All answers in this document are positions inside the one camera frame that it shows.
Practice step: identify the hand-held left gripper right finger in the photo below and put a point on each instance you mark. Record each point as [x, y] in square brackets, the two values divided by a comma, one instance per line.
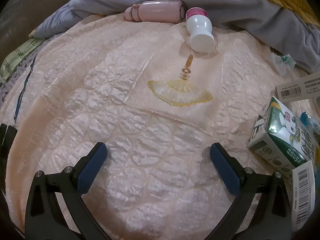
[225, 170]

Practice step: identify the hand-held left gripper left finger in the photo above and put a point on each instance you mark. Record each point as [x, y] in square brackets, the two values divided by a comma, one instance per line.
[91, 170]

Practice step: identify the white plastic bottle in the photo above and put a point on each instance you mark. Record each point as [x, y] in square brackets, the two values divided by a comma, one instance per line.
[198, 27]

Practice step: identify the green cartoon milk carton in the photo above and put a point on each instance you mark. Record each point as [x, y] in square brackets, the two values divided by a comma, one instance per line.
[280, 135]

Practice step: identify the peach embossed towel blanket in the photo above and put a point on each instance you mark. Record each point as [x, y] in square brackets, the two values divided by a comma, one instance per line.
[140, 120]

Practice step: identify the white barcode label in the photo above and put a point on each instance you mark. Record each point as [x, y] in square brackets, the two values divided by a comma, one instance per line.
[305, 200]

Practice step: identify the blue crumpled wrapper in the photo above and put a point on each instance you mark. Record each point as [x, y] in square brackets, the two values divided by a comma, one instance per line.
[308, 120]

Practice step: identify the white barcode carton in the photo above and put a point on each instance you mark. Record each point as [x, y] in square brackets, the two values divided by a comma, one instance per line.
[297, 88]

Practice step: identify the purple floral bed sheet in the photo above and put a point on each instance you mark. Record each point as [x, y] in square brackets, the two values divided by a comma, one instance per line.
[10, 90]

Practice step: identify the crumpled clear plastic wrapper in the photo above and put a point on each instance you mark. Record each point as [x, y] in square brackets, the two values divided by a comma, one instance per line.
[281, 62]

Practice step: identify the green plaid cloth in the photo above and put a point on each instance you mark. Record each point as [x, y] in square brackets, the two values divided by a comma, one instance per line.
[17, 55]

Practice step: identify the grey fleece blanket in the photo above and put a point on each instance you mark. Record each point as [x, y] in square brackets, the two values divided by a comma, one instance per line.
[240, 10]

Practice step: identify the pink insulated bottle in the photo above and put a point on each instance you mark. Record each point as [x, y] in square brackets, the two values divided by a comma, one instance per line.
[157, 11]

